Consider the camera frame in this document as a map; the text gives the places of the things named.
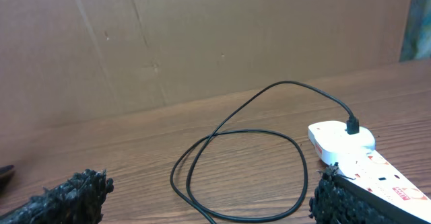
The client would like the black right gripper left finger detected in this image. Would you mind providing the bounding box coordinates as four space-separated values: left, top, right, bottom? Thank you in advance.
1 169 114 224

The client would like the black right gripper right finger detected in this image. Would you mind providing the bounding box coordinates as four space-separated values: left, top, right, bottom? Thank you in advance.
309 163 421 224

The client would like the white charger adapter plug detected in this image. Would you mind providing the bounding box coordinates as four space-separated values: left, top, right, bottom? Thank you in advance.
308 120 376 165

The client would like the black charger cable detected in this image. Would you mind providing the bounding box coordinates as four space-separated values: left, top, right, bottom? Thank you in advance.
169 80 360 224

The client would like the white power strip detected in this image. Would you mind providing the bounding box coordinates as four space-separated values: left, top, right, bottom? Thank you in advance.
334 148 430 223

